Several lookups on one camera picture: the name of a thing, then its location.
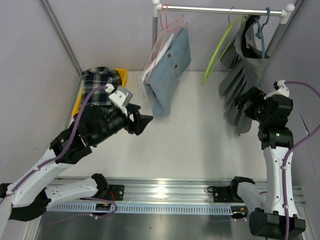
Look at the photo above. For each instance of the metal clothes rack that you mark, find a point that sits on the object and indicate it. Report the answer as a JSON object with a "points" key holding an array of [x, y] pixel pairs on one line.
{"points": [[285, 16]]}

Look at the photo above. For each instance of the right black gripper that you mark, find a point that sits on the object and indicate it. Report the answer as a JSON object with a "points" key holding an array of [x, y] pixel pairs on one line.
{"points": [[254, 95]]}

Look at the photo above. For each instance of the white skirt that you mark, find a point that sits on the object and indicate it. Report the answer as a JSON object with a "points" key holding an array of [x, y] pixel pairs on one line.
{"points": [[148, 69]]}

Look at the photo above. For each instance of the pink wire hanger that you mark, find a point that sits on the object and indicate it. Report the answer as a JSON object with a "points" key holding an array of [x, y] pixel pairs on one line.
{"points": [[174, 25], [160, 27]]}

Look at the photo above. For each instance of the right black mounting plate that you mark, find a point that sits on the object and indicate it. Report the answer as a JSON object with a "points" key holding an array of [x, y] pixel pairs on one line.
{"points": [[224, 194]]}

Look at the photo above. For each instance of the grey garment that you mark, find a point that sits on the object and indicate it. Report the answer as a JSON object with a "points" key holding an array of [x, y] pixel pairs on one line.
{"points": [[246, 70]]}

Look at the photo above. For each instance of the plaid garment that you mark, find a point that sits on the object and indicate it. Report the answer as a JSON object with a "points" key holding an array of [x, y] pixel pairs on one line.
{"points": [[95, 77]]}

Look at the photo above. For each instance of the black mounting plate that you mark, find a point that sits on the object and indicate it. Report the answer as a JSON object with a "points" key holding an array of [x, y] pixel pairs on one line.
{"points": [[115, 193], [224, 194]]}

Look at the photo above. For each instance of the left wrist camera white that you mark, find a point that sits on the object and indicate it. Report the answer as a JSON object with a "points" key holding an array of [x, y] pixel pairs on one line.
{"points": [[120, 97]]}

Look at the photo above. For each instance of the white slotted cable duct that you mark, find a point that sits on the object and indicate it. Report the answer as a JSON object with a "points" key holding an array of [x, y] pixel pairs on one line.
{"points": [[139, 208]]}

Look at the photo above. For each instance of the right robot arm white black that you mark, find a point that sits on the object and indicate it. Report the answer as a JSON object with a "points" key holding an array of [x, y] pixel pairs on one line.
{"points": [[272, 215]]}

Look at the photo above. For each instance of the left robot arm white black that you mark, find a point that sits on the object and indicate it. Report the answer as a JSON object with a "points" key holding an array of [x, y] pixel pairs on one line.
{"points": [[29, 197]]}

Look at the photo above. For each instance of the yellow plastic tray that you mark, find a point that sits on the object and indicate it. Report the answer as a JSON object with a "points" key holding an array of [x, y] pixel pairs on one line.
{"points": [[124, 77]]}

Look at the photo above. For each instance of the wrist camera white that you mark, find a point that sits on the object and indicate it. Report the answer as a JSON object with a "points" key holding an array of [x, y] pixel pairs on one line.
{"points": [[120, 97], [280, 88]]}

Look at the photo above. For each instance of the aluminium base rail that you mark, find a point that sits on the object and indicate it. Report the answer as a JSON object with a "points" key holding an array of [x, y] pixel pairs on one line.
{"points": [[167, 190]]}

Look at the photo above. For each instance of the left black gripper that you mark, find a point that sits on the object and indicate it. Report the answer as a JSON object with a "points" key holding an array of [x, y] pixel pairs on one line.
{"points": [[140, 121]]}

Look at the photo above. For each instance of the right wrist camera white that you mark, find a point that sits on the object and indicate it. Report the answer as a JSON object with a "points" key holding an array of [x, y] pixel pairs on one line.
{"points": [[280, 88]]}

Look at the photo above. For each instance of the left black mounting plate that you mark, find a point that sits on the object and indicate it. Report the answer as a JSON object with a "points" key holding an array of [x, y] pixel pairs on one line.
{"points": [[115, 193]]}

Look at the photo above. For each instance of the green plastic hanger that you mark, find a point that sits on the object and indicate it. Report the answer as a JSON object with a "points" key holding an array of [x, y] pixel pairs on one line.
{"points": [[212, 63]]}

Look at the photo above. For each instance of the light blue denim skirt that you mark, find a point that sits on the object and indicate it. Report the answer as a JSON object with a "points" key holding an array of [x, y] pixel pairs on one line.
{"points": [[165, 78]]}

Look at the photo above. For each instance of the blue plastic hanger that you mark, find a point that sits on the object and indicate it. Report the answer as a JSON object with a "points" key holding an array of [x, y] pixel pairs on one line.
{"points": [[259, 34]]}

